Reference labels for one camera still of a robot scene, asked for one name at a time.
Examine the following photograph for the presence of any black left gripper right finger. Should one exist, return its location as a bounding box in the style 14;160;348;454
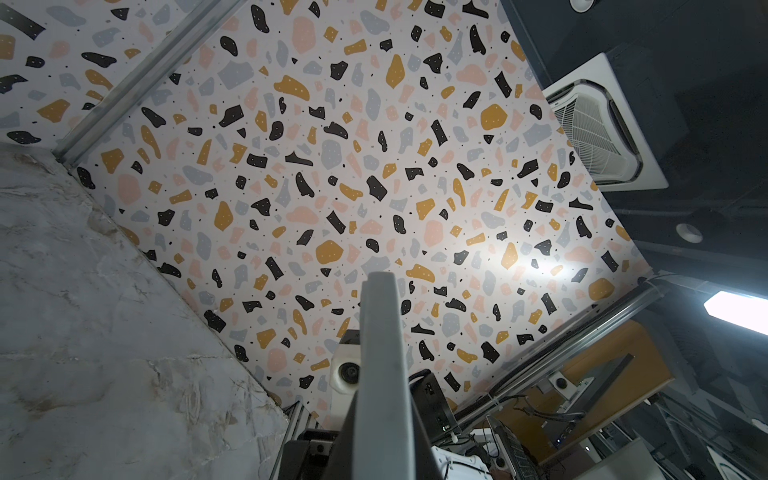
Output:
410;399;443;480

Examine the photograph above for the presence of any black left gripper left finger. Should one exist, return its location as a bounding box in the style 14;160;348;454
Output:
321;395;357;480

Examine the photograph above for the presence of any small phone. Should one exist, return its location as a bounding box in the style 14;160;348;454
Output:
352;272;416;479

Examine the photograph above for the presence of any white ceiling air conditioner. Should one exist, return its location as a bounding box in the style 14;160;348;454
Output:
543;53;669;192

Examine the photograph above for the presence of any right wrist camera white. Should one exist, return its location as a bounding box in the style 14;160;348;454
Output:
329;329;361;419

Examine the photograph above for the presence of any aluminium corner post right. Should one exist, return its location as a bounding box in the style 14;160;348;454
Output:
52;0;243;169

